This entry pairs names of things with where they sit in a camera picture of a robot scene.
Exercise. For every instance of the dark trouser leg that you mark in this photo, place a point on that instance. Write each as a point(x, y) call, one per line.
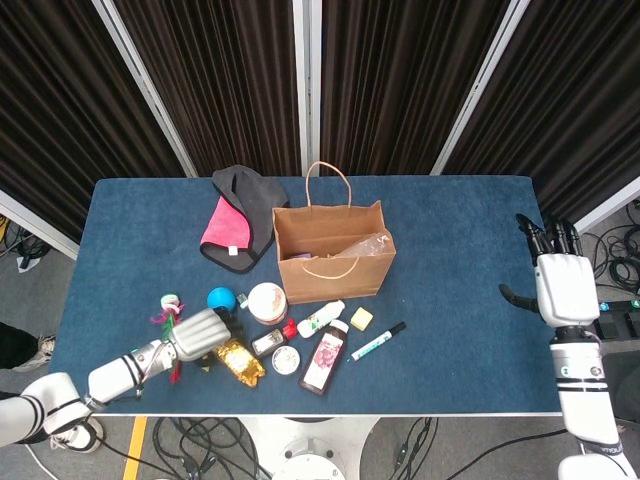
point(625, 385)
point(15, 345)

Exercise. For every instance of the gold foil packet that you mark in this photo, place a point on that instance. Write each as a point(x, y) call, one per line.
point(240, 360)

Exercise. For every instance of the yellow sponge cube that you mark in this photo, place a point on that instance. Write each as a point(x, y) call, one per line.
point(362, 319)

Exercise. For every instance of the brown bottle pink flower label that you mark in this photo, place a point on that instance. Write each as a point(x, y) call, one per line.
point(322, 360)

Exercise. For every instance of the clear jar of rubber bands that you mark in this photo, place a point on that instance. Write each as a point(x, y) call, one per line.
point(267, 302)

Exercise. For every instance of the white bottle green label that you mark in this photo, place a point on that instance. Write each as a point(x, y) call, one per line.
point(320, 319)

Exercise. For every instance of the white metal frame post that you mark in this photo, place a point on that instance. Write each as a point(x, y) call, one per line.
point(146, 85)
point(478, 85)
point(306, 85)

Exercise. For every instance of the round clear box of clips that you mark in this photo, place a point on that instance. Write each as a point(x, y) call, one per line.
point(286, 359)

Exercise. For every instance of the yellow floor tape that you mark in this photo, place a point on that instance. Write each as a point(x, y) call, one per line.
point(135, 450)

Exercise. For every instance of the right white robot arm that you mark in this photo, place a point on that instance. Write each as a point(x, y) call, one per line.
point(580, 400)

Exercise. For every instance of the white metal frame rail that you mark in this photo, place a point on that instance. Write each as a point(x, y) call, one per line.
point(37, 225)
point(615, 212)

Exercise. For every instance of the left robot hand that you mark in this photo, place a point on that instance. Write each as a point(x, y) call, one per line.
point(197, 335)

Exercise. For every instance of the dark pleated curtain panel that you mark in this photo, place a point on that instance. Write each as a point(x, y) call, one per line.
point(400, 75)
point(575, 100)
point(215, 75)
point(50, 100)

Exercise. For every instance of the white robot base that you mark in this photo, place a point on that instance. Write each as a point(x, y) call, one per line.
point(310, 450)

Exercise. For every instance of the blue ball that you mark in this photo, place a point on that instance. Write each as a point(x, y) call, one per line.
point(221, 298)

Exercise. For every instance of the brown paper bag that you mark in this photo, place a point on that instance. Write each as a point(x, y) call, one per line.
point(330, 282)

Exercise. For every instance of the bundle of clear straws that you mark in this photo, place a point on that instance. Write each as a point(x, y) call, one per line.
point(365, 245)

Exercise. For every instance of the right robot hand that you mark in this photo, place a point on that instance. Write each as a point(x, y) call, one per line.
point(567, 285)

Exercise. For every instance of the white black sneaker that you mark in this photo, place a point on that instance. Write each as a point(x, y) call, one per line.
point(42, 350)
point(80, 440)

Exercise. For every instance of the grey and pink cloth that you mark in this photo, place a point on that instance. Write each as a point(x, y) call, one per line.
point(260, 200)

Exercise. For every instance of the black foot pedal unit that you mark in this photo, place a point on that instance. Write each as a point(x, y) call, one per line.
point(620, 325)

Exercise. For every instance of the black ink bottle red cap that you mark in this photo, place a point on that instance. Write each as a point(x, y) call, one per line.
point(267, 342)

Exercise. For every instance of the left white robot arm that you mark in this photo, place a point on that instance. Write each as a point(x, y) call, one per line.
point(110, 375)

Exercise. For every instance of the blue felt table cover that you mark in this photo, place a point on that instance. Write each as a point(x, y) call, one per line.
point(450, 225)

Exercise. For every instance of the green white marker pen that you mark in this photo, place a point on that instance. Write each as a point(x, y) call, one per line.
point(375, 345)

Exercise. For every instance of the colourful feather toy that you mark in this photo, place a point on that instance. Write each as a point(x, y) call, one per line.
point(169, 301)

